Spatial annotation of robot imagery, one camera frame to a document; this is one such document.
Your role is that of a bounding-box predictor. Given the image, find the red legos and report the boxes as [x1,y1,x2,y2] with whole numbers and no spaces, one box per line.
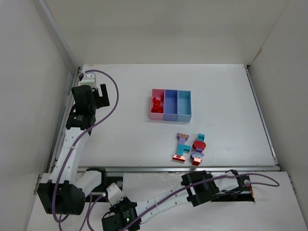
[151,97,164,113]

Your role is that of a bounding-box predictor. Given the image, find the teal red purple lego stack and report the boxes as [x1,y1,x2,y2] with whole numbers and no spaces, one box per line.
[190,133,206,166]

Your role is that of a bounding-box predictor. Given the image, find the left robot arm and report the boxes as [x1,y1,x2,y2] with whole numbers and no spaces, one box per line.
[37,84,110,215]

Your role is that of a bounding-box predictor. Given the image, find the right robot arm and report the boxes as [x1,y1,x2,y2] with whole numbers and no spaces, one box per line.
[102,169,249,231]

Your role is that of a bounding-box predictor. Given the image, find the pink bin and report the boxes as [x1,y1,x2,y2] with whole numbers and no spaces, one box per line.
[150,89,165,120]

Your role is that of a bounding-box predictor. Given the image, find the dark blue bin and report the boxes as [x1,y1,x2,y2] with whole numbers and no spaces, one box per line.
[164,90,178,121]

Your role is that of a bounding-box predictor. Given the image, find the purple teal red lego column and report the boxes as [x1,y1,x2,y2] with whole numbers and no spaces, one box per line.
[172,133,191,163]

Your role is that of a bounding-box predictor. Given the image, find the light blue bin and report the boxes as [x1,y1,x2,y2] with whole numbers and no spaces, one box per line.
[177,90,192,123]

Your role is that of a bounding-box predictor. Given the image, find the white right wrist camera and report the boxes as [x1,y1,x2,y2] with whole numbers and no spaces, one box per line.
[107,183,126,205]

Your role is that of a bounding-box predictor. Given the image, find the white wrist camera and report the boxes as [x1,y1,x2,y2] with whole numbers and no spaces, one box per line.
[79,72,97,88]
[107,183,126,205]

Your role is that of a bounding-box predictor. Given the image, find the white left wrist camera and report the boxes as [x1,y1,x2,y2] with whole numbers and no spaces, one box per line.
[79,72,97,88]

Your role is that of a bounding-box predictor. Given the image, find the aluminium frame rail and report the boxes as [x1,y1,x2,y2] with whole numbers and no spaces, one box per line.
[45,66,81,173]

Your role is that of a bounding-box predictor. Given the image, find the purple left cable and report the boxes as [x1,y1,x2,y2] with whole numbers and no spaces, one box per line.
[52,69,120,231]

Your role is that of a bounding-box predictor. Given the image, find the purple cable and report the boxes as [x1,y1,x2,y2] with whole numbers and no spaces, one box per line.
[52,69,120,231]
[86,173,280,231]

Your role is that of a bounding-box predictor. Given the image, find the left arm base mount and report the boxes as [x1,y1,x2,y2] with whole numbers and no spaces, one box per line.
[77,167,123,202]

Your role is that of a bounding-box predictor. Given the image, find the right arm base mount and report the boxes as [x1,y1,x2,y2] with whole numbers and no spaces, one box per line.
[211,176,255,202]

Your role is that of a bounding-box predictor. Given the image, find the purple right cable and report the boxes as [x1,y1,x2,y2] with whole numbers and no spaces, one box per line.
[86,173,280,231]

